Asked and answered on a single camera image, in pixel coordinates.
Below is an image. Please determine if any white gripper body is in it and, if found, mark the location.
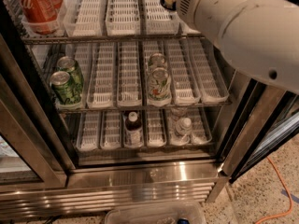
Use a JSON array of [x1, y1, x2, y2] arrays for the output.
[[175, 0, 247, 45]]

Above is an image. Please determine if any blue pepsi can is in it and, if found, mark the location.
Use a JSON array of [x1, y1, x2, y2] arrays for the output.
[[160, 0, 176, 11]]

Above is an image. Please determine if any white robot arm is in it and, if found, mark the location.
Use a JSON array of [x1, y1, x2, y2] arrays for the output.
[[161, 0, 299, 94]]

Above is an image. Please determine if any rear silver soda can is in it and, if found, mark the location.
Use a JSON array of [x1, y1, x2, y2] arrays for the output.
[[148, 53, 167, 72]]

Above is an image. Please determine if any open fridge door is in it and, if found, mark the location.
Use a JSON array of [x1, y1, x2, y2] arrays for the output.
[[222, 83, 299, 183]]

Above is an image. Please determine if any rear green soda can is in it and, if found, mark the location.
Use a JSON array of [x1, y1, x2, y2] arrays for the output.
[[57, 56, 84, 92]]

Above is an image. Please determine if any green soda can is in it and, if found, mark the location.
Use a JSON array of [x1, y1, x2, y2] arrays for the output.
[[57, 56, 84, 92], [50, 71, 81, 105]]

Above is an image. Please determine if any stainless steel fridge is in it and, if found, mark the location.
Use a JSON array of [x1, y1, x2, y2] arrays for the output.
[[0, 0, 299, 222]]

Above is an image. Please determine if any front red cola can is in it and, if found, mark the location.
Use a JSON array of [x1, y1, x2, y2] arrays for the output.
[[19, 0, 58, 35]]

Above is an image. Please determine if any front green soda can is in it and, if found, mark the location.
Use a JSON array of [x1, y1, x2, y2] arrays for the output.
[[50, 71, 81, 105]]

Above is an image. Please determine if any rear clear water bottle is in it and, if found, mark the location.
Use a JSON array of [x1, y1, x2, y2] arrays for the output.
[[170, 107, 187, 121]]

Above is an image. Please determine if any clear water bottle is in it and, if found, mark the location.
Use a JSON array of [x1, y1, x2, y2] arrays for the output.
[[173, 118, 192, 146], [170, 107, 187, 121]]

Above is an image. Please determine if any dark juice bottle white cap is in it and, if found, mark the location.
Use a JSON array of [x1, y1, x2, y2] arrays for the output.
[[124, 111, 143, 148]]

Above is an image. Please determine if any clear plastic bin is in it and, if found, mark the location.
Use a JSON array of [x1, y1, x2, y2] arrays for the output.
[[105, 201, 206, 224]]

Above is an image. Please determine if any blue bottle cap in bin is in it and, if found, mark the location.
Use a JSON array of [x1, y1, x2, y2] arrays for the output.
[[177, 218, 190, 224]]

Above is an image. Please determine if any middle wire shelf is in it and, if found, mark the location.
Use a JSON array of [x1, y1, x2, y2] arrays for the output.
[[58, 101, 232, 114]]

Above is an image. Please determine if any wire shelf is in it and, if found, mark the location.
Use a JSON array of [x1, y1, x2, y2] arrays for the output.
[[58, 101, 232, 114], [21, 34, 203, 45]]

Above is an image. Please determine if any top wire shelf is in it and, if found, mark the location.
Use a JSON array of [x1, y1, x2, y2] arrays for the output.
[[21, 34, 203, 45]]

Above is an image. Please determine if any orange power cable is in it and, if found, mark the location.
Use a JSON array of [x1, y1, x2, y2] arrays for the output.
[[254, 156, 294, 224]]

